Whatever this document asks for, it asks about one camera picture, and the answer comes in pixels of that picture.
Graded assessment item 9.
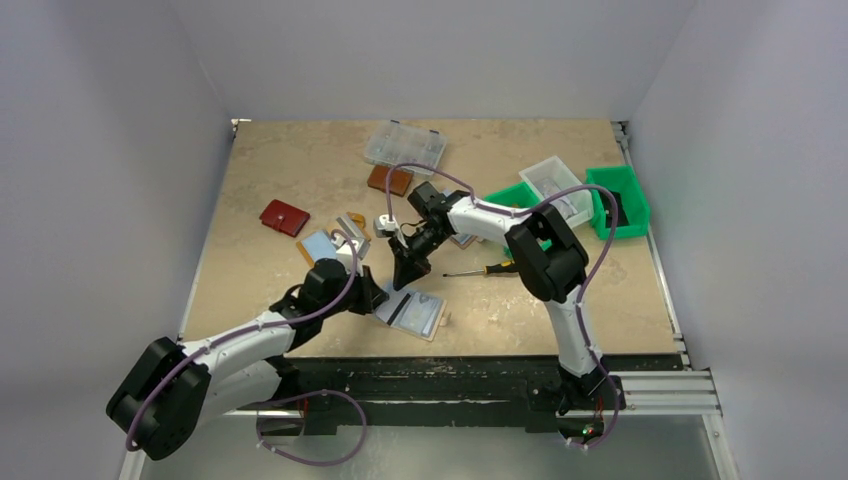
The open pink card holder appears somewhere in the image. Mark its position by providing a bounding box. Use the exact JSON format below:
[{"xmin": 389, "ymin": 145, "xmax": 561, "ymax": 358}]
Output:
[{"xmin": 443, "ymin": 190, "xmax": 475, "ymax": 249}]

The red leather card holder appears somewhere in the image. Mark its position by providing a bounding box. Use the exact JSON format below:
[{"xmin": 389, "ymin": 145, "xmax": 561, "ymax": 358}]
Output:
[{"xmin": 259, "ymin": 199, "xmax": 311, "ymax": 238}]

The green bin with yellow items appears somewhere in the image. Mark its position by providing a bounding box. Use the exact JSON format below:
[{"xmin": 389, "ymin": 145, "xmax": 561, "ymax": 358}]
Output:
[{"xmin": 483, "ymin": 182, "xmax": 554, "ymax": 256}]

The green bin with black item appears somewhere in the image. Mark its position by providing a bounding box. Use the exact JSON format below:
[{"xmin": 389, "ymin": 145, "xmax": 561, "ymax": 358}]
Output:
[{"xmin": 586, "ymin": 165, "xmax": 651, "ymax": 240}]

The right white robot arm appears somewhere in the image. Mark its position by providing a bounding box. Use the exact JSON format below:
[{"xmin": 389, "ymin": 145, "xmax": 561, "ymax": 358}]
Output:
[{"xmin": 374, "ymin": 182, "xmax": 624, "ymax": 413}]

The black yellow screwdriver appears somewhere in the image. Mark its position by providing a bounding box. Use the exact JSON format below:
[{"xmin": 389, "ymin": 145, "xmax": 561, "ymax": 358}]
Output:
[{"xmin": 443, "ymin": 261, "xmax": 518, "ymax": 278}]

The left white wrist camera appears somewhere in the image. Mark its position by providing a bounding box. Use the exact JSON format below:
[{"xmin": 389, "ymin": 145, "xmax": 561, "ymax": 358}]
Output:
[{"xmin": 331, "ymin": 230, "xmax": 371, "ymax": 269}]

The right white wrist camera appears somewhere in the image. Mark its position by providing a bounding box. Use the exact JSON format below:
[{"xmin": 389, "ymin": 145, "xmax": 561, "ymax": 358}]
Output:
[{"xmin": 373, "ymin": 213, "xmax": 403, "ymax": 241}]

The white plastic bin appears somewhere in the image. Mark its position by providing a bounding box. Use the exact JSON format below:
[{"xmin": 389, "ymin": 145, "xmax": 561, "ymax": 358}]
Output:
[{"xmin": 519, "ymin": 156, "xmax": 594, "ymax": 228}]

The brown leather card holder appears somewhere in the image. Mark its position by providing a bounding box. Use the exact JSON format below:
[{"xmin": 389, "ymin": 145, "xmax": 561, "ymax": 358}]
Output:
[{"xmin": 366, "ymin": 165, "xmax": 414, "ymax": 197}]

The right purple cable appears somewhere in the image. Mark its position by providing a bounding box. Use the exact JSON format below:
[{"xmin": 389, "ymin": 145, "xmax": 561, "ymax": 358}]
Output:
[{"xmin": 384, "ymin": 163, "xmax": 624, "ymax": 452}]

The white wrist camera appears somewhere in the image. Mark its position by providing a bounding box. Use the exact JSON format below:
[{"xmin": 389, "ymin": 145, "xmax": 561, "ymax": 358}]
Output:
[
  {"xmin": 373, "ymin": 213, "xmax": 403, "ymax": 241},
  {"xmin": 331, "ymin": 230, "xmax": 371, "ymax": 269}
]

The clear plastic organizer box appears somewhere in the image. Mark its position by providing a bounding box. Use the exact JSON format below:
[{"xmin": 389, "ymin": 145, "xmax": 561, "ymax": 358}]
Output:
[{"xmin": 364, "ymin": 120, "xmax": 448, "ymax": 177}]

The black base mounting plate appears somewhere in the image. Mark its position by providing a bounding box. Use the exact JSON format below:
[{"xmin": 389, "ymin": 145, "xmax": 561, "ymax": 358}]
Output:
[{"xmin": 231, "ymin": 355, "xmax": 647, "ymax": 439}]

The open orange card holder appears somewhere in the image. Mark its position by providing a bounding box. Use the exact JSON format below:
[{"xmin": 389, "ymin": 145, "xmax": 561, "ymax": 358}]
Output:
[{"xmin": 296, "ymin": 212, "xmax": 371, "ymax": 268}]

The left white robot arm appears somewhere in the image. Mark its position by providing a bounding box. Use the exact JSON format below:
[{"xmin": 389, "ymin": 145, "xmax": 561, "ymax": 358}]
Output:
[{"xmin": 105, "ymin": 259, "xmax": 389, "ymax": 460}]

